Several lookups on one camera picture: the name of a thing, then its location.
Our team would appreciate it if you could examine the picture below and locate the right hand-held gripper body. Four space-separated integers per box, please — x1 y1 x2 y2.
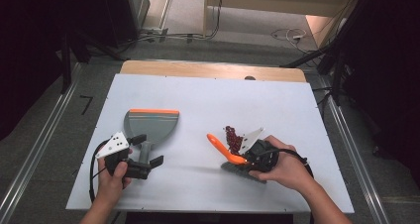
238 127 280 173

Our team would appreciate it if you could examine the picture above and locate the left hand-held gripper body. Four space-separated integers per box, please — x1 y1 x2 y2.
95 131 150 180

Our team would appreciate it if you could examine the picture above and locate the grey dustpan with orange edge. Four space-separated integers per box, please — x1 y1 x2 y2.
123 108 180 168

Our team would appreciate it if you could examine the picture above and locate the pile of red and green beans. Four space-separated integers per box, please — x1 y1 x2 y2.
224 125 245 156

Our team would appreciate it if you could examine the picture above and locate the person's right hand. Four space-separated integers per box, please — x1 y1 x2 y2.
249 135 315 193

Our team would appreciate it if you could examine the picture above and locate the person's left hand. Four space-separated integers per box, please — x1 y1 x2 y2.
97 157 133 204

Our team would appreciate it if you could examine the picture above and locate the wooden table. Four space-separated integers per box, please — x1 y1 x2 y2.
119 59 307 83

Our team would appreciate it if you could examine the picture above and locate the black metal stand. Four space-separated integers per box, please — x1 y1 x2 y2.
279 19 351 106
59 29 128 95

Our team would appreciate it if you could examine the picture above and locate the grey power strip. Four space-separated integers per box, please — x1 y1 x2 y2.
142 26 170 38

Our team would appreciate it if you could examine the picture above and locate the black curtain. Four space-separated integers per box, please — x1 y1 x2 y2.
0 0 110 141
333 0 420 185

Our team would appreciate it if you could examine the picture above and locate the dark cabinet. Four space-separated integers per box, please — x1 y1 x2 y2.
100 0 151 49

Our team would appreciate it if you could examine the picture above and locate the pale wooden desk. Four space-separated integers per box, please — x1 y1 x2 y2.
203 0 363 49

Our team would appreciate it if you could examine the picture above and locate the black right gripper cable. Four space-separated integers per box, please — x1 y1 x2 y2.
263 147 315 179

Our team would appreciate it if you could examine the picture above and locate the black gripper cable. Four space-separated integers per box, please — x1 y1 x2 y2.
263 147 315 179
89 139 112 204

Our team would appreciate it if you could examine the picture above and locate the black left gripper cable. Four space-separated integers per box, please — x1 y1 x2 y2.
89 139 112 204

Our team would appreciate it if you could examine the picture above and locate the metal floor rail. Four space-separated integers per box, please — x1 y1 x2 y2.
0 62 83 220
325 93 392 224

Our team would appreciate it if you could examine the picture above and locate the white floor cable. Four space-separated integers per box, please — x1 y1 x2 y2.
270 27 308 46

